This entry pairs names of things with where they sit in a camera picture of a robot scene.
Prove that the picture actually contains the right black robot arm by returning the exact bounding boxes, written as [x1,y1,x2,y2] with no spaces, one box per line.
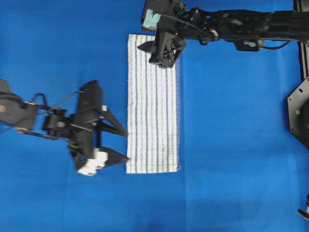
[138,8,309,69]

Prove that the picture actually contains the black aluminium frame rail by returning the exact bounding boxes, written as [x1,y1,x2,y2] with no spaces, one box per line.
[294,0,309,81]

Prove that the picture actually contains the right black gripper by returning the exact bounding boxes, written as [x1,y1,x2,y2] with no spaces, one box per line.
[138,27,186,69]

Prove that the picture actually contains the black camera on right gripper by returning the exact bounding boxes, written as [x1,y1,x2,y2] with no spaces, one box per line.
[141,0,186,31]

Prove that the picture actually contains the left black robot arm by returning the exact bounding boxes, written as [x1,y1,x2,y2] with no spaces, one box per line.
[0,80,129,176]

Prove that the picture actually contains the black white clamp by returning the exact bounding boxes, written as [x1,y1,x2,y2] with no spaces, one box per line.
[298,195,309,220]

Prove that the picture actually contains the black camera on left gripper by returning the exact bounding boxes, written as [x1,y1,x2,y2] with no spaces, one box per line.
[76,80,103,115]

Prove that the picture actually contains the blue striped white towel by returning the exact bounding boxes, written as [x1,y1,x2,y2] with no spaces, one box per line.
[126,34,181,174]

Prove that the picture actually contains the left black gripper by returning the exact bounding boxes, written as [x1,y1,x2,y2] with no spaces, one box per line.
[43,106,129,176]

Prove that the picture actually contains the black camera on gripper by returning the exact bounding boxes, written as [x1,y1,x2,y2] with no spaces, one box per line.
[76,80,103,115]
[141,0,186,31]

